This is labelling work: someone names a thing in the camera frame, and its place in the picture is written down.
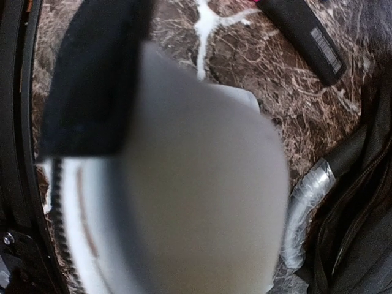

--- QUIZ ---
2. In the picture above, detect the black front rail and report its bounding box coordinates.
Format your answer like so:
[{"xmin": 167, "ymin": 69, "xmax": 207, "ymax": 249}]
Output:
[{"xmin": 1, "ymin": 1, "xmax": 68, "ymax": 293}]

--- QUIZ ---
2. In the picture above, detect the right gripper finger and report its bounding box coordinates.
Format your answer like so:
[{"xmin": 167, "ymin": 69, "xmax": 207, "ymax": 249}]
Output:
[{"xmin": 39, "ymin": 1, "xmax": 154, "ymax": 159}]

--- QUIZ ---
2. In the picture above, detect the white cloth pouch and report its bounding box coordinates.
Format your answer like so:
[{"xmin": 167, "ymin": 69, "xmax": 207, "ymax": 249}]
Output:
[{"xmin": 60, "ymin": 42, "xmax": 289, "ymax": 293}]

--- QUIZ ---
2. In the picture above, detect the black student bag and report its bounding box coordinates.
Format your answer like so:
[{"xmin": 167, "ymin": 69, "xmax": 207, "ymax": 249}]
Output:
[{"xmin": 301, "ymin": 76, "xmax": 392, "ymax": 294}]

